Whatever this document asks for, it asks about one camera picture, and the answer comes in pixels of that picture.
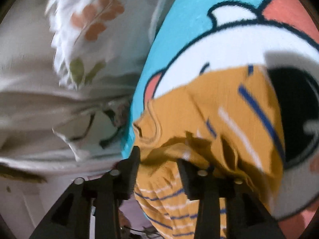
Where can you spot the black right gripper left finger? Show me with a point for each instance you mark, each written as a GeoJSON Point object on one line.
{"type": "Point", "coordinates": [70, 216]}

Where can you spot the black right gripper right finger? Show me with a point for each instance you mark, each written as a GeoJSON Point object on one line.
{"type": "Point", "coordinates": [246, 216]}

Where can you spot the mustard striped knit sweater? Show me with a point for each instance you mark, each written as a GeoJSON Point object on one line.
{"type": "Point", "coordinates": [228, 119]}

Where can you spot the white pillow with black figure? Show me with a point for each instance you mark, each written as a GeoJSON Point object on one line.
{"type": "Point", "coordinates": [96, 132]}

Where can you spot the beige bed sheet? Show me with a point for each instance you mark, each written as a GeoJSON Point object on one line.
{"type": "Point", "coordinates": [32, 99]}

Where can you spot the white floral leaf pillow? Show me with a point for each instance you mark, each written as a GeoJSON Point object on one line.
{"type": "Point", "coordinates": [95, 39]}

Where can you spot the turquoise cartoon fleece blanket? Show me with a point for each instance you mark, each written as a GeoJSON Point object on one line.
{"type": "Point", "coordinates": [206, 35]}

